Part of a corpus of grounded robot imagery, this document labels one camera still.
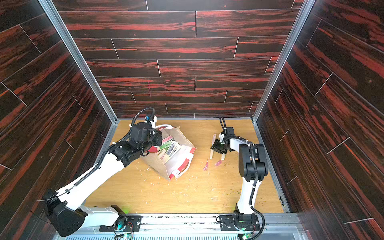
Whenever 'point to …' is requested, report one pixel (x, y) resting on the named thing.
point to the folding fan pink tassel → (211, 153)
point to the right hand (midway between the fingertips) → (216, 147)
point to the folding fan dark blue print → (223, 156)
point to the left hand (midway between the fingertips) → (162, 132)
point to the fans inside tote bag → (169, 147)
